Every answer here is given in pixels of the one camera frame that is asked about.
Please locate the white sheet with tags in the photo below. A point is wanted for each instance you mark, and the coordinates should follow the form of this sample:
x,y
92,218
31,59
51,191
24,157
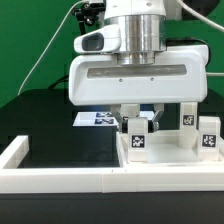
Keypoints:
x,y
87,119

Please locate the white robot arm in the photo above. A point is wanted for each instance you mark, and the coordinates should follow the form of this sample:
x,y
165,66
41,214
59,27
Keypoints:
x,y
131,61

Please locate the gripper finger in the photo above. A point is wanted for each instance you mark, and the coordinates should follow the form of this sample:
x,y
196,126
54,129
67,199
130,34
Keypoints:
x,y
153,124
122,121

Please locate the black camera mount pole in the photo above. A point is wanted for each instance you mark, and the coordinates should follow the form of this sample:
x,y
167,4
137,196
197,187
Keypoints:
x,y
88,14

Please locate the white square table top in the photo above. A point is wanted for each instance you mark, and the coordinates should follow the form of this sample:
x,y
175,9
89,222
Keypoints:
x,y
164,151

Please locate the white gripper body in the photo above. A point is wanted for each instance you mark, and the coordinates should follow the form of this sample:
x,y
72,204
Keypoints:
x,y
178,75

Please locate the white U-shaped fence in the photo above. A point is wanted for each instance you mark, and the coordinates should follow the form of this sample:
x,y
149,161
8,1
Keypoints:
x,y
101,180

